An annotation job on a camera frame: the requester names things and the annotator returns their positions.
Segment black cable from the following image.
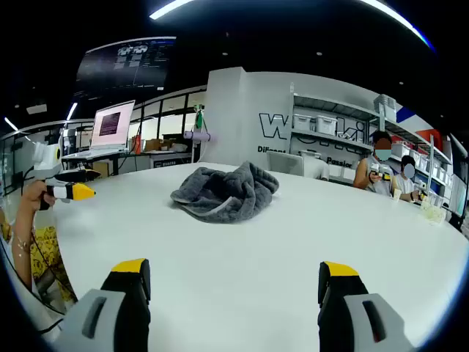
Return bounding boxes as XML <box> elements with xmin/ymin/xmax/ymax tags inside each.
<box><xmin>21</xmin><ymin>168</ymin><xmax>78</xmax><ymax>316</ymax></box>
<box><xmin>36</xmin><ymin>315</ymin><xmax>66</xmax><ymax>335</ymax></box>

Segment stack of cardboard boxes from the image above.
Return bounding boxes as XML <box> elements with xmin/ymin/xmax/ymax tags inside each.
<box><xmin>142</xmin><ymin>137</ymin><xmax>177</xmax><ymax>153</ymax></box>

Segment overhead dark display screen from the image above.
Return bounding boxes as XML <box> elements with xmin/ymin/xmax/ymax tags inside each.
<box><xmin>75</xmin><ymin>36</ymin><xmax>177</xmax><ymax>98</ymax></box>

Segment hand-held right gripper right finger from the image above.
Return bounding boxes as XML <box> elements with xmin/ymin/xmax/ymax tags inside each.
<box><xmin>317</xmin><ymin>260</ymin><xmax>417</xmax><ymax>352</ymax></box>

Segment black cabinet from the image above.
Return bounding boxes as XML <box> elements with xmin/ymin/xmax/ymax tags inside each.
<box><xmin>149</xmin><ymin>153</ymin><xmax>192</xmax><ymax>169</ymax></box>

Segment white chair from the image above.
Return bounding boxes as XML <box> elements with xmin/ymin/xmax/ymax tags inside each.
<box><xmin>266</xmin><ymin>150</ymin><xmax>305</xmax><ymax>177</ymax></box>

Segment white table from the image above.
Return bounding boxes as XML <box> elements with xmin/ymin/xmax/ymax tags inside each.
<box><xmin>47</xmin><ymin>161</ymin><xmax>469</xmax><ymax>352</ymax></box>

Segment person's left hand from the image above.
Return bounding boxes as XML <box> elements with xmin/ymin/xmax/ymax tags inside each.
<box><xmin>20</xmin><ymin>180</ymin><xmax>56</xmax><ymax>214</ymax></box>

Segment grey towel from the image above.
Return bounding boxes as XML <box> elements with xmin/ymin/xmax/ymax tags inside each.
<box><xmin>170</xmin><ymin>161</ymin><xmax>281</xmax><ymax>224</ymax></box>

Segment white pole stand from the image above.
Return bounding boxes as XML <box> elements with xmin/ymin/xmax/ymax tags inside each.
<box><xmin>189</xmin><ymin>104</ymin><xmax>207</xmax><ymax>165</ymax></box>

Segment yellow duck-printed bag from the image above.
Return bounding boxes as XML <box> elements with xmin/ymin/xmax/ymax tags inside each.
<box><xmin>29</xmin><ymin>226</ymin><xmax>78</xmax><ymax>305</ymax></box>

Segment group of white storage bins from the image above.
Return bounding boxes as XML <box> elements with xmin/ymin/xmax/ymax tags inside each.
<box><xmin>292</xmin><ymin>94</ymin><xmax>451</xmax><ymax>184</ymax></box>

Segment purple rolled mat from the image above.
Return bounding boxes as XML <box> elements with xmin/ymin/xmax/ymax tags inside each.
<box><xmin>183</xmin><ymin>131</ymin><xmax>214</xmax><ymax>143</ymax></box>

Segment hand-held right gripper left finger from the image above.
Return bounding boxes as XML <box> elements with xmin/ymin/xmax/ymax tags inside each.
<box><xmin>54</xmin><ymin>258</ymin><xmax>152</xmax><ymax>352</ymax></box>

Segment metal shelf rack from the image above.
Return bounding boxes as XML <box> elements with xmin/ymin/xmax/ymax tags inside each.
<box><xmin>291</xmin><ymin>93</ymin><xmax>454</xmax><ymax>191</ymax></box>

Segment white side desk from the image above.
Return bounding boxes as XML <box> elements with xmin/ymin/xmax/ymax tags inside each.
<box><xmin>61</xmin><ymin>148</ymin><xmax>133</xmax><ymax>177</ymax></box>

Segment white laptop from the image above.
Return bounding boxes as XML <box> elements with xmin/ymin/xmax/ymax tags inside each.
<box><xmin>62</xmin><ymin>99</ymin><xmax>136</xmax><ymax>161</ymax></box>

